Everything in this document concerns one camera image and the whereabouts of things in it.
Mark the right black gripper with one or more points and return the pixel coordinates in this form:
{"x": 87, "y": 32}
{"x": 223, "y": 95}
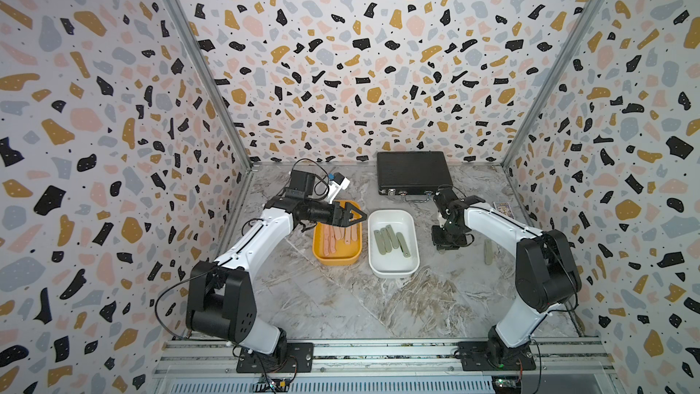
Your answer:
{"x": 456, "y": 243}

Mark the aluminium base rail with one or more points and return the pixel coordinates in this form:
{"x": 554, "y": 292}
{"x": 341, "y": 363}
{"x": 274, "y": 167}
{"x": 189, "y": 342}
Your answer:
{"x": 555, "y": 365}

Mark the yellow plastic bin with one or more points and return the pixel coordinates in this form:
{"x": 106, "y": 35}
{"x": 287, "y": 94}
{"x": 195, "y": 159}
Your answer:
{"x": 347, "y": 254}

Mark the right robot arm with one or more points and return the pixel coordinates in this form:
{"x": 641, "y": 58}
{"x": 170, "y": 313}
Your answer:
{"x": 546, "y": 276}

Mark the long pink sheathed knife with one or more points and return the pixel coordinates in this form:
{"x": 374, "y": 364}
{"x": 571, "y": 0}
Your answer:
{"x": 325, "y": 243}

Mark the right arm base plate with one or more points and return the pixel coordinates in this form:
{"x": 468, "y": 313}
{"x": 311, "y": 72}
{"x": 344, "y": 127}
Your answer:
{"x": 488, "y": 356}

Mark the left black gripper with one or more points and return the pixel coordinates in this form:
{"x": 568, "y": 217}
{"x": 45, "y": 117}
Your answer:
{"x": 343, "y": 220}

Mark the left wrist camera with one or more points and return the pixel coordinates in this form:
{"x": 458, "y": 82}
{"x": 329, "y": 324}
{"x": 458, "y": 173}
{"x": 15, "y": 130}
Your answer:
{"x": 336, "y": 184}

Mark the green folding knife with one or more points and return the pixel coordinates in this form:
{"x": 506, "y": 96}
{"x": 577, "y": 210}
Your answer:
{"x": 388, "y": 245}
{"x": 488, "y": 252}
{"x": 380, "y": 242}
{"x": 393, "y": 236}
{"x": 403, "y": 244}

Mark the white plastic bin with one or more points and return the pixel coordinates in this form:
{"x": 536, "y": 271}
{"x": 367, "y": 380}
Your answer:
{"x": 393, "y": 265}

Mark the playing card box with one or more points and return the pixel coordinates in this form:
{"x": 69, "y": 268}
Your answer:
{"x": 503, "y": 207}

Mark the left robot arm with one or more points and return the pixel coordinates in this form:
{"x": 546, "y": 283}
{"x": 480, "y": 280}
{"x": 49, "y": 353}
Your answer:
{"x": 221, "y": 302}

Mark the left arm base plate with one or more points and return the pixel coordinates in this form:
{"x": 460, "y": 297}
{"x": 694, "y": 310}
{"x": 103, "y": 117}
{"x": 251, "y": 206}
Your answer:
{"x": 289, "y": 358}

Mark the black ribbed briefcase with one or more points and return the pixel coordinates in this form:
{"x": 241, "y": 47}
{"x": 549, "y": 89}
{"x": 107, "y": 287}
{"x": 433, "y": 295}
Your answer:
{"x": 412, "y": 173}

